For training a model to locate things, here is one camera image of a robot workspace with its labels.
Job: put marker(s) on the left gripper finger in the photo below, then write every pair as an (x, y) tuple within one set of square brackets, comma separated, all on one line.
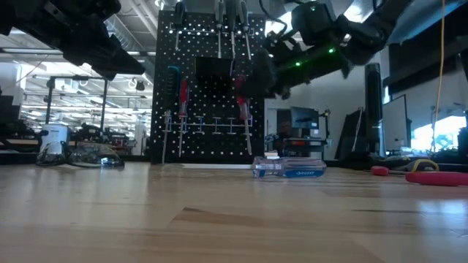
[(117, 64)]

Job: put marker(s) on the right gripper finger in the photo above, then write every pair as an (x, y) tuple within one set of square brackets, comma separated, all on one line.
[(261, 76)]

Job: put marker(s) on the large grey black screwdriver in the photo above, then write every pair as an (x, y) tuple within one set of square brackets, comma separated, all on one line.
[(244, 14)]

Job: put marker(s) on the clear plastic bag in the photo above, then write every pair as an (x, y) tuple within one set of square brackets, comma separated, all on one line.
[(91, 155)]

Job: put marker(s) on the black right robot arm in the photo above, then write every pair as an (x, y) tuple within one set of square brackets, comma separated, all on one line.
[(365, 33)]

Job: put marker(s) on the black metal peg board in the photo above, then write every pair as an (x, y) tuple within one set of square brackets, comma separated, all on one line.
[(204, 146)]

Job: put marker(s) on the ceiling light strip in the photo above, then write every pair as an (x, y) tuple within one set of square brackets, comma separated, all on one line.
[(29, 51)]

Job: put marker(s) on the black plastic bin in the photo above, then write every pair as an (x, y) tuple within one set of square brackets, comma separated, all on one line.
[(214, 69)]

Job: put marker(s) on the black computer monitor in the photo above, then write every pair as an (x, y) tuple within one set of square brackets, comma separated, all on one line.
[(303, 117)]

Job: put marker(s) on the person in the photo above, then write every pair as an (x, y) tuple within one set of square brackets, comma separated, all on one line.
[(285, 129)]

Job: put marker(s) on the tall black pillar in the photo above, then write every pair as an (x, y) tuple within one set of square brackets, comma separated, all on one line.
[(373, 109)]

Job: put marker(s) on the black equipment desk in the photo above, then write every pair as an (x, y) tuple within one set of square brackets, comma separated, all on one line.
[(307, 140)]

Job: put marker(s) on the large grey display panel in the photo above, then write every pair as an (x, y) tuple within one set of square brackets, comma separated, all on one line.
[(395, 124)]

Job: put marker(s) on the silver ceiling air duct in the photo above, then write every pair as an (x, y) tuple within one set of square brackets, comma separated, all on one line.
[(139, 22)]

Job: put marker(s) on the black metal frame stand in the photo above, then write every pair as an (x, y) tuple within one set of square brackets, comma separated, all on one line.
[(104, 109)]

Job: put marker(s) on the black aluminium table frame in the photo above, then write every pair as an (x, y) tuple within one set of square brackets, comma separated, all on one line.
[(18, 158)]

